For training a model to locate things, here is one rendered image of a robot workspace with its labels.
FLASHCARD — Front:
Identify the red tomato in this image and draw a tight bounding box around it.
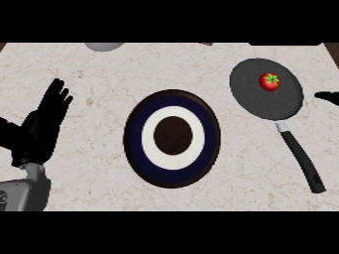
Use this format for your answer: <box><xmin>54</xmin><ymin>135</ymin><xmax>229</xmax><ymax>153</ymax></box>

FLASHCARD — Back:
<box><xmin>258</xmin><ymin>71</ymin><xmax>282</xmax><ymax>92</ymax></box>

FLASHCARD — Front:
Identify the grey round object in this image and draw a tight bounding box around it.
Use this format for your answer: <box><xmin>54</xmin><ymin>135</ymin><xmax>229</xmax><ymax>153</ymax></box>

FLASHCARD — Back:
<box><xmin>84</xmin><ymin>43</ymin><xmax>125</xmax><ymax>53</ymax></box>

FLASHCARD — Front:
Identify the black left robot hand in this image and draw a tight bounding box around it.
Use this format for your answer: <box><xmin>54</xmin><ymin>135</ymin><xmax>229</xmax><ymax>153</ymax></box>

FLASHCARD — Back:
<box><xmin>0</xmin><ymin>77</ymin><xmax>75</xmax><ymax>168</ymax></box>

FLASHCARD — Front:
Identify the blue white brown plate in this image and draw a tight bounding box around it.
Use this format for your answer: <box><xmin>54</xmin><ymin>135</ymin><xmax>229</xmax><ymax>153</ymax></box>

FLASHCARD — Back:
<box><xmin>122</xmin><ymin>88</ymin><xmax>223</xmax><ymax>190</ymax></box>

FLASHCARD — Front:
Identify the grey pan with black handle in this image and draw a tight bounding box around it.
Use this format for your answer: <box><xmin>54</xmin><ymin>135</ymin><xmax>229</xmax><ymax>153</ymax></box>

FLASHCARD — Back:
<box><xmin>229</xmin><ymin>58</ymin><xmax>327</xmax><ymax>194</ymax></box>

